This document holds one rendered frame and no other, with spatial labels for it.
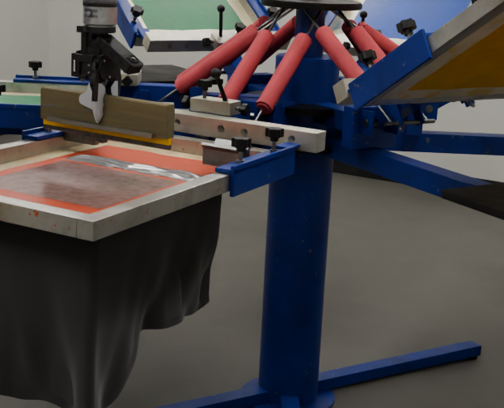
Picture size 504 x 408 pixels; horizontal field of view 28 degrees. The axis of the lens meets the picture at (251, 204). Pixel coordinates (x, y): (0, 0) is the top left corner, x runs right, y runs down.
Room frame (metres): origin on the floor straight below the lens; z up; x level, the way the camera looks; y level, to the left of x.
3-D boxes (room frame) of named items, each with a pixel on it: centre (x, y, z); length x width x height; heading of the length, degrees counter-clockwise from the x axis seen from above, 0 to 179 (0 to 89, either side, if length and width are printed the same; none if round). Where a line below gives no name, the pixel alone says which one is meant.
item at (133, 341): (2.08, 0.20, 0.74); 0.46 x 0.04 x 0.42; 152
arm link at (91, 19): (2.27, 0.36, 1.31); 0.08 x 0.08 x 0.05
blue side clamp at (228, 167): (2.31, -0.01, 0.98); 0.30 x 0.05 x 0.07; 152
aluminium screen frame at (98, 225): (2.23, 0.35, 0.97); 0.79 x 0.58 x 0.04; 152
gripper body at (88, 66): (2.27, 0.36, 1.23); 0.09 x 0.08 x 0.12; 62
